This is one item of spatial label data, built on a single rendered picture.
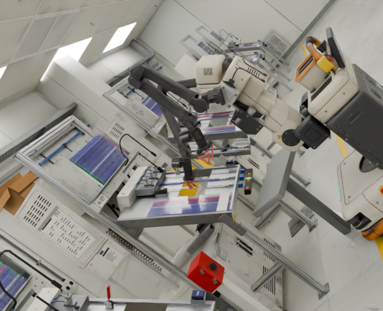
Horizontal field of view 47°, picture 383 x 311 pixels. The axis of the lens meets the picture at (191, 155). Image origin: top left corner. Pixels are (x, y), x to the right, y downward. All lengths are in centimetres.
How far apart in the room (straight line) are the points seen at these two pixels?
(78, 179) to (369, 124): 169
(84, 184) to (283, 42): 809
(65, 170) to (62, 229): 37
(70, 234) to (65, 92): 370
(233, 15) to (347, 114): 823
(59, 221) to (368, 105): 189
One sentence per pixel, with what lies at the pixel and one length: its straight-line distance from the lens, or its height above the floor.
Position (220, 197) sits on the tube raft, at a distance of 273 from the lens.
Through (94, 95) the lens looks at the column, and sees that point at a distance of 620.
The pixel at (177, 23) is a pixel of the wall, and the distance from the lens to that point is 1057.
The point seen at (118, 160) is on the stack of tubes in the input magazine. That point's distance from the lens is 313.
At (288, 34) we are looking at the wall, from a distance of 1039.
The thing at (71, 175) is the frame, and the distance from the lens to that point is 283.
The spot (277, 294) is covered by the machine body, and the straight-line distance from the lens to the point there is 298.
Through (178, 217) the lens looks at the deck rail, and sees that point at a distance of 261.
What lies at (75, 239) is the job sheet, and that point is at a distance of 291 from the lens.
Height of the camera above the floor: 134
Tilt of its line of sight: 6 degrees down
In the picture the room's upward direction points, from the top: 53 degrees counter-clockwise
